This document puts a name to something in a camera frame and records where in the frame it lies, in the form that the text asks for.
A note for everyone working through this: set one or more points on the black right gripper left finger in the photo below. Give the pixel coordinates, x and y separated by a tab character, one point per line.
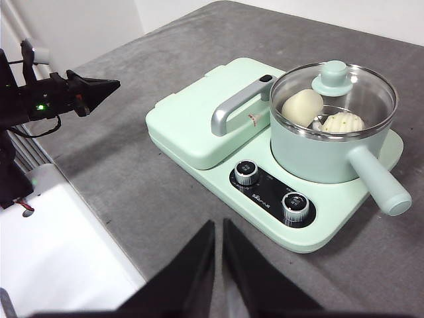
172	291

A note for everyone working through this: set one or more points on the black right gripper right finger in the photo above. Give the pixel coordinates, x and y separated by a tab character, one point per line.
265	291

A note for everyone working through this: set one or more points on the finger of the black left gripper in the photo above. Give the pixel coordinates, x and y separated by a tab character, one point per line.
96	84
91	101

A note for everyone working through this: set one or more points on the pleated white bun green specks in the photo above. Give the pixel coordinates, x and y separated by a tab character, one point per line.
342	124

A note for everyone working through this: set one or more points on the smooth white cylindrical bun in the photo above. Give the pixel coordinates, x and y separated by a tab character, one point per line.
301	107

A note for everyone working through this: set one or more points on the glass pot lid green knob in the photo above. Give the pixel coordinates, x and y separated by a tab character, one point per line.
333	77

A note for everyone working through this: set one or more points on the silver control knob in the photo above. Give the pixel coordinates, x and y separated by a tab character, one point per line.
246	172
295	206

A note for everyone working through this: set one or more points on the green breakfast machine base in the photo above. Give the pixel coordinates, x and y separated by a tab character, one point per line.
331	225

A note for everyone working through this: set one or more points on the white platform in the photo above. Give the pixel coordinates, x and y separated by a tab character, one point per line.
59	248

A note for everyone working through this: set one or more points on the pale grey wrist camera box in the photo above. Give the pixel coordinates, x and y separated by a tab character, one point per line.
41	53

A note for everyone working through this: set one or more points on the aluminium frame rail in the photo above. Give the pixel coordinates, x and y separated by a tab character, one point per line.
36	149

